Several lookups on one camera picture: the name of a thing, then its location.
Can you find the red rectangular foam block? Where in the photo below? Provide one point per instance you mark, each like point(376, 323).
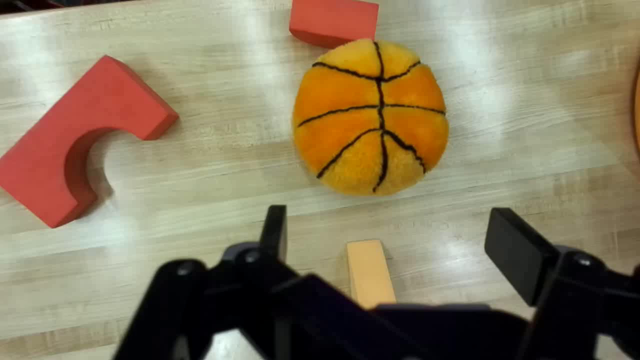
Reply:
point(332, 21)

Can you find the red arch foam block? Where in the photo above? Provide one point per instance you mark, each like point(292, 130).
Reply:
point(41, 173)

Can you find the orange toy pumpkin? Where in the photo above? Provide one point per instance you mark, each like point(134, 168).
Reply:
point(346, 133)

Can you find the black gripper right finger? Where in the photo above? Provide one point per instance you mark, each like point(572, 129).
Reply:
point(521, 252)

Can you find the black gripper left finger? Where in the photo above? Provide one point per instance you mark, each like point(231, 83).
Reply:
point(272, 233)

